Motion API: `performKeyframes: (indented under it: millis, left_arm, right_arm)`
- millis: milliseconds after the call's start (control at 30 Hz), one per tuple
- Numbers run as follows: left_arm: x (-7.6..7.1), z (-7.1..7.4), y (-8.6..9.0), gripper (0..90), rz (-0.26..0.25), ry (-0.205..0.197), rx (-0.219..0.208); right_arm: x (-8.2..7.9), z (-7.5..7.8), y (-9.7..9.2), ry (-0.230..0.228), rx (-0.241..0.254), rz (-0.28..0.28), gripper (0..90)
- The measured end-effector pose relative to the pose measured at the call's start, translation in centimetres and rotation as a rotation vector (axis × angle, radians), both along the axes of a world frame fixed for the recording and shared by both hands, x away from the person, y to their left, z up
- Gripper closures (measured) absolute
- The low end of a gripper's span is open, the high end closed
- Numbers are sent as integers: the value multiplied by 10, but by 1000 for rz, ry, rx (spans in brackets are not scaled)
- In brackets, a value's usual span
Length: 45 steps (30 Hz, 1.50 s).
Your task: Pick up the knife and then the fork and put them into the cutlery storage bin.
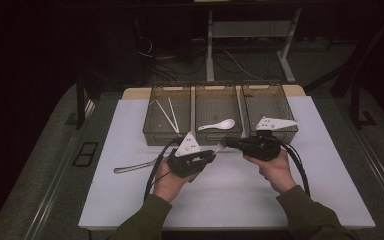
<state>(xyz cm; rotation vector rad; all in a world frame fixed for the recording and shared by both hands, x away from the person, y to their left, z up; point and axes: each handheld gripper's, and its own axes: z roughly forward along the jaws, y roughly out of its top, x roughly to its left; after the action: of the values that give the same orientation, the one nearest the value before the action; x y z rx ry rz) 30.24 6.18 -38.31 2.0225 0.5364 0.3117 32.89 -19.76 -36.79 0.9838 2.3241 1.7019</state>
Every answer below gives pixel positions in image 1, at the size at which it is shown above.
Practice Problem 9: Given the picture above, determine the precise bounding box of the white chopstick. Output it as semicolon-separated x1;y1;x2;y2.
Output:
167;97;181;134
154;99;178;134

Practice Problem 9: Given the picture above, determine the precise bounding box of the bundle of floor cables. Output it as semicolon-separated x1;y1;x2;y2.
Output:
134;16;211;83

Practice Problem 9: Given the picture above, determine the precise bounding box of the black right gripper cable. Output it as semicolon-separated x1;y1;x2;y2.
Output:
273;138;311;198

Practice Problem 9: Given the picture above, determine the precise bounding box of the person's left hand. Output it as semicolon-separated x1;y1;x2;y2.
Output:
152;159;198;203

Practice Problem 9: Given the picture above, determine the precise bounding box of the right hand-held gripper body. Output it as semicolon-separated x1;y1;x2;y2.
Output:
244;115;299;162

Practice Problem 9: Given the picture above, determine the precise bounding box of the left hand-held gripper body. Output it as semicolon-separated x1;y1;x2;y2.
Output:
166;131;202;179

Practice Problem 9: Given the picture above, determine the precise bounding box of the smoky clear plastic bin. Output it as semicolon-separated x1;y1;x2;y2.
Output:
240;81;299;146
142;84;192;147
194;83;244;147

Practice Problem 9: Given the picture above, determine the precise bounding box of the white ceramic spoon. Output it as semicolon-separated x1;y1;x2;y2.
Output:
197;118;236;132

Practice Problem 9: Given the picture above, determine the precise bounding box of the metal fork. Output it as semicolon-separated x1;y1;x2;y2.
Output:
113;159;158;175

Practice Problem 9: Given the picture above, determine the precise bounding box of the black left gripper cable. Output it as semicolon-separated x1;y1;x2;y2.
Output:
143;137;183;201

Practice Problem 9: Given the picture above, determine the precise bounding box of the black metal stand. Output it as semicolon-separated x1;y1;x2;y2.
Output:
75;66;103;131
304;9;378;129

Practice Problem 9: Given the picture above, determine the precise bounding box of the person's right hand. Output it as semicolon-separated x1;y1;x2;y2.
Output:
243;151;298;195

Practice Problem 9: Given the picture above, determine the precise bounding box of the white desk frame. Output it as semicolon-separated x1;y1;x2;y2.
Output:
205;8;303;84

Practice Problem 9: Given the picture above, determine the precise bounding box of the white table cover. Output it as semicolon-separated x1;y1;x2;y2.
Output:
78;95;377;231

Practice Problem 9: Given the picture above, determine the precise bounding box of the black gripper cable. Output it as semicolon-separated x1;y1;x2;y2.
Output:
143;137;183;201
273;138;311;198

